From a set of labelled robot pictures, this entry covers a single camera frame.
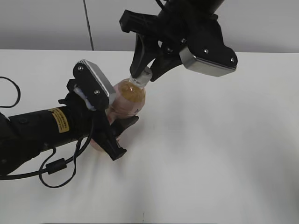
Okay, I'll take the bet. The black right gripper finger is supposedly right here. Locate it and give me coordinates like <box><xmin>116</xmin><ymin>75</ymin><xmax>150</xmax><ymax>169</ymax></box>
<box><xmin>130</xmin><ymin>34</ymin><xmax>159</xmax><ymax>78</ymax></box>
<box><xmin>149</xmin><ymin>50</ymin><xmax>182</xmax><ymax>82</ymax></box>

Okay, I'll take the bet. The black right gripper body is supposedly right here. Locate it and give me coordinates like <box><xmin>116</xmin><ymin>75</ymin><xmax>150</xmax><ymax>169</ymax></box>
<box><xmin>120</xmin><ymin>9</ymin><xmax>224</xmax><ymax>53</ymax></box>

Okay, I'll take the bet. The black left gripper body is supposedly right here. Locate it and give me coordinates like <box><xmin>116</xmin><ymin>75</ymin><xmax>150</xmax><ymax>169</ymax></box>
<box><xmin>59</xmin><ymin>79</ymin><xmax>127</xmax><ymax>161</ymax></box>

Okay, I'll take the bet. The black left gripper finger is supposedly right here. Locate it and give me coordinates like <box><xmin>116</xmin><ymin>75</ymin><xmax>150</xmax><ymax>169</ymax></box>
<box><xmin>111</xmin><ymin>116</ymin><xmax>139</xmax><ymax>137</ymax></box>

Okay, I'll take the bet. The pink peach tea bottle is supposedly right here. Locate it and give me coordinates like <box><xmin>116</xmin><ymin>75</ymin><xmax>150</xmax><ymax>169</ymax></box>
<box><xmin>90</xmin><ymin>78</ymin><xmax>146</xmax><ymax>152</ymax></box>

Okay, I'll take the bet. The white bottle cap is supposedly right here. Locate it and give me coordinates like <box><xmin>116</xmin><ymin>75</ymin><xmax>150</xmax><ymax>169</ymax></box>
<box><xmin>137</xmin><ymin>66</ymin><xmax>152</xmax><ymax>86</ymax></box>

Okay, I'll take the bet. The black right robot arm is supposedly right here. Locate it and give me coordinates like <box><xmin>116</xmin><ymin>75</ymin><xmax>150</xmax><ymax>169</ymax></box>
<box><xmin>120</xmin><ymin>0</ymin><xmax>237</xmax><ymax>82</ymax></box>

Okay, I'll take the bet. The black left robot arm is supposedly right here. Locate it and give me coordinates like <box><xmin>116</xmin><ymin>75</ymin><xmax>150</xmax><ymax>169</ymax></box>
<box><xmin>0</xmin><ymin>79</ymin><xmax>139</xmax><ymax>180</ymax></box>

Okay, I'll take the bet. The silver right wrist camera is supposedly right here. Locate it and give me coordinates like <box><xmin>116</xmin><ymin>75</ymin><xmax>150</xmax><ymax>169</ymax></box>
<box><xmin>179</xmin><ymin>39</ymin><xmax>238</xmax><ymax>77</ymax></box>

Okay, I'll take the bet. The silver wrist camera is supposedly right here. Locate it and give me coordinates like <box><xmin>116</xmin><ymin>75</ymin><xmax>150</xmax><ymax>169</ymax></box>
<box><xmin>73</xmin><ymin>59</ymin><xmax>116</xmax><ymax>111</ymax></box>
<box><xmin>179</xmin><ymin>39</ymin><xmax>238</xmax><ymax>77</ymax></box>

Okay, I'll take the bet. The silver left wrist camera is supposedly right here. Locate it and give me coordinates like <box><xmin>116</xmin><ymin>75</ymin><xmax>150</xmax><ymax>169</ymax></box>
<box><xmin>73</xmin><ymin>59</ymin><xmax>116</xmax><ymax>111</ymax></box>

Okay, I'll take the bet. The black camera cable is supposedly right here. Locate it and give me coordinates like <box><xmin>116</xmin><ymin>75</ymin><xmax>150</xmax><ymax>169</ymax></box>
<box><xmin>0</xmin><ymin>76</ymin><xmax>95</xmax><ymax>188</ymax></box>

